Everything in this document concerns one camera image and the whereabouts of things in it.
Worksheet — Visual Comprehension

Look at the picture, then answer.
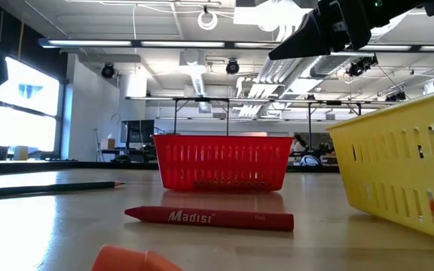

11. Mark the red plastic bin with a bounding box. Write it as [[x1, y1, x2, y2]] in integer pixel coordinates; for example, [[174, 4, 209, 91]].
[[152, 134, 295, 193]]

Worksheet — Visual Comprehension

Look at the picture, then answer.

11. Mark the black monitor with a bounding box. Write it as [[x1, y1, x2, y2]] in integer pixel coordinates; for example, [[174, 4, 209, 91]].
[[120, 119, 156, 152]]

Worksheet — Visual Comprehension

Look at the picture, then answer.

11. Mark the white ceiling light fixture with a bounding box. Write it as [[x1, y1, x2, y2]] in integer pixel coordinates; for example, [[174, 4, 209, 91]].
[[233, 0, 316, 33]]

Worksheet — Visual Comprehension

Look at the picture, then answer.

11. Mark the white ceiling ring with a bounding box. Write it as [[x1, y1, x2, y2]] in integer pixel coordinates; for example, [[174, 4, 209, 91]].
[[197, 10, 219, 32]]

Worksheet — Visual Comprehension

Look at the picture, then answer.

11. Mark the red Madisi crayon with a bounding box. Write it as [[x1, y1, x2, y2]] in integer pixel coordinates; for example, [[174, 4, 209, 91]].
[[124, 205, 295, 233]]

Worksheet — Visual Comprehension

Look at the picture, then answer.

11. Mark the person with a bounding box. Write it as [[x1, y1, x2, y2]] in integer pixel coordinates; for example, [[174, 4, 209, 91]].
[[291, 134, 308, 154]]

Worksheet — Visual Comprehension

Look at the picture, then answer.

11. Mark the black background frame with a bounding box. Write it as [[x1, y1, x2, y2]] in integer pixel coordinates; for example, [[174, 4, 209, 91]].
[[125, 96, 406, 151]]

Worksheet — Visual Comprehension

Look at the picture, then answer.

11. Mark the orange cap eraser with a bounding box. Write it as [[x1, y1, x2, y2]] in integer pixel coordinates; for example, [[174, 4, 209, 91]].
[[90, 244, 185, 271]]

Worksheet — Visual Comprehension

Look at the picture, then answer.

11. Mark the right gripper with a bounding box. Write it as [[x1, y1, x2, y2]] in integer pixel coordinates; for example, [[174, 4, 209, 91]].
[[268, 0, 372, 61]]

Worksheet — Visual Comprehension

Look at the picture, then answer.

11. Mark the bright window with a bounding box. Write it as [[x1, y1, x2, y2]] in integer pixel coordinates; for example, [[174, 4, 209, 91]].
[[0, 56, 66, 159]]

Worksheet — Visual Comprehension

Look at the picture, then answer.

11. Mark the yellow plastic bin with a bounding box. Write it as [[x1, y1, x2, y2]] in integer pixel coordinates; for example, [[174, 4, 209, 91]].
[[325, 85, 434, 245]]

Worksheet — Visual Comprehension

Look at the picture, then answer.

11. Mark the black aluminium table frame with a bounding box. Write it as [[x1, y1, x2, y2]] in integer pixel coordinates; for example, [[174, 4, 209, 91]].
[[0, 160, 341, 176]]

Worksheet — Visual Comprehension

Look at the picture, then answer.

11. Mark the dark green pencil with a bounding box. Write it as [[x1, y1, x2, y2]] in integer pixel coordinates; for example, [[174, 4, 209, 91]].
[[0, 181, 127, 199]]

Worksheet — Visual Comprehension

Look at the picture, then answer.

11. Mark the white and blue ball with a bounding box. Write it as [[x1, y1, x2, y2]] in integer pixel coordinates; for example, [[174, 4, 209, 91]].
[[299, 154, 322, 167]]

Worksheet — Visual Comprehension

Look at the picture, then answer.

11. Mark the silver ventilation duct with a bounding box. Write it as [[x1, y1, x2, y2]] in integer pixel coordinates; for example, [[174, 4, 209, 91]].
[[309, 14, 406, 79]]

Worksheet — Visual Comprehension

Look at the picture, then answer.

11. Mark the pale yellow box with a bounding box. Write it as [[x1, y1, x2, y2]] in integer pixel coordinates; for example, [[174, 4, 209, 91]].
[[13, 145, 29, 162]]

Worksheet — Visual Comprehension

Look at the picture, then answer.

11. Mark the cardboard box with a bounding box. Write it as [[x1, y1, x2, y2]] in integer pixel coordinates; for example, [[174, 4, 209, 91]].
[[99, 137, 117, 151]]

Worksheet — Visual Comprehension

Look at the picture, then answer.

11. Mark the black ceiling lamp cluster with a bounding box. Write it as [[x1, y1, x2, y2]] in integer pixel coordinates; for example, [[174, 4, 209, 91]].
[[346, 53, 379, 78], [384, 91, 408, 103]]

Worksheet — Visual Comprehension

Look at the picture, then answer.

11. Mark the long ceiling light strip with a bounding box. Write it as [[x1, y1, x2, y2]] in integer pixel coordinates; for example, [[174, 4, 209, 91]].
[[38, 36, 434, 53]]

